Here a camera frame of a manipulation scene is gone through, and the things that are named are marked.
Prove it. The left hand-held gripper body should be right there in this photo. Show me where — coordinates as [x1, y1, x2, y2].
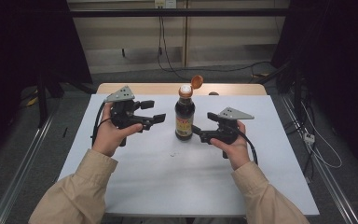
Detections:
[103, 85, 155, 147]

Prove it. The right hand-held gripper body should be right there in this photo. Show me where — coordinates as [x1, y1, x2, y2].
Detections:
[200, 106, 255, 160]

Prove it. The dark sauce bottle orange cap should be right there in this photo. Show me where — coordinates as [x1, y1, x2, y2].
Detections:
[173, 74, 205, 142]

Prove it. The person's left hand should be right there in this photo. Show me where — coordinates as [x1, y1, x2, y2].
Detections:
[91, 102, 145, 158]

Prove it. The person's right hand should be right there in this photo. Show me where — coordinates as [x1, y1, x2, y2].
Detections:
[210, 119, 252, 172]

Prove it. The white table cover board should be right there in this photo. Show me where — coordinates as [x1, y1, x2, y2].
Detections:
[57, 93, 321, 218]

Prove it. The black metal stand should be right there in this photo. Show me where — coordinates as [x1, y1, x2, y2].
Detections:
[34, 68, 98, 129]

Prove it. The white power strip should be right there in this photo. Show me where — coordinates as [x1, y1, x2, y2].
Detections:
[303, 132, 316, 146]

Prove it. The yellow floor object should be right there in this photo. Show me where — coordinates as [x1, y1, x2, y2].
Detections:
[24, 94, 40, 108]

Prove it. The black horizontal bar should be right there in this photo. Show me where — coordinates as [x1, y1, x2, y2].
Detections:
[68, 7, 293, 19]

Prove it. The black curtain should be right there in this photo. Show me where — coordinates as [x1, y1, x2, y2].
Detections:
[271, 0, 358, 179]
[0, 0, 93, 167]

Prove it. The left hand-held gripper black cable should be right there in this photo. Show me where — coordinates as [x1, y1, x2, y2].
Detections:
[90, 100, 114, 147]

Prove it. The hand-held gripper black cable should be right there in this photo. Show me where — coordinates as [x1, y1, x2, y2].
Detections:
[90, 100, 114, 147]
[235, 125, 259, 166]

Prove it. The right hand-held gripper black cable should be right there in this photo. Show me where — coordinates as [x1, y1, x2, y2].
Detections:
[235, 125, 259, 166]

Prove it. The black floor cable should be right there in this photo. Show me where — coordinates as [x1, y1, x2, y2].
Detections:
[167, 61, 273, 75]

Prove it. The black hanging cable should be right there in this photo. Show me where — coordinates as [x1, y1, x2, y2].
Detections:
[157, 7, 198, 84]

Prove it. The black stand with cables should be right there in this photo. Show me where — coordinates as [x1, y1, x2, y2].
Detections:
[255, 60, 317, 133]

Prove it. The white wall socket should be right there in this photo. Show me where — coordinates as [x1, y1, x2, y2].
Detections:
[154, 0, 178, 9]

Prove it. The white cable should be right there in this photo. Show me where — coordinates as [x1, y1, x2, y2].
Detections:
[300, 102, 344, 170]

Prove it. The aluminium floor rail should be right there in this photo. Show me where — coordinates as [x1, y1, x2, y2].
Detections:
[0, 105, 61, 224]
[279, 94, 358, 224]

